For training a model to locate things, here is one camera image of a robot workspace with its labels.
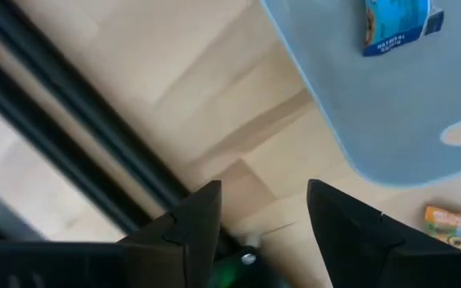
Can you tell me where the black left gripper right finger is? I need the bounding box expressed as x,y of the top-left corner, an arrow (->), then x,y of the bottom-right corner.
306,178 -> 461,288

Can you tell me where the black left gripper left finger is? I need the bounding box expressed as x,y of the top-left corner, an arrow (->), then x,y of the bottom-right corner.
117,179 -> 223,288

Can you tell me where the orange blue granola bar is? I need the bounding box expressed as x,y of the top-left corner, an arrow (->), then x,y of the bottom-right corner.
423,205 -> 461,254

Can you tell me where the blue oatmeal raisin granola bar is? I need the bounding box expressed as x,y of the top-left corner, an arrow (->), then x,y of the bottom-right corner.
361,0 -> 445,58

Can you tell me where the light grey plastic bin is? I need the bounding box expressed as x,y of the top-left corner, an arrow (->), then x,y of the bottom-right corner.
259,0 -> 461,190

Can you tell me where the black aluminium table frame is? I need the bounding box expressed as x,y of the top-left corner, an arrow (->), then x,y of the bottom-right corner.
0,0 -> 231,257

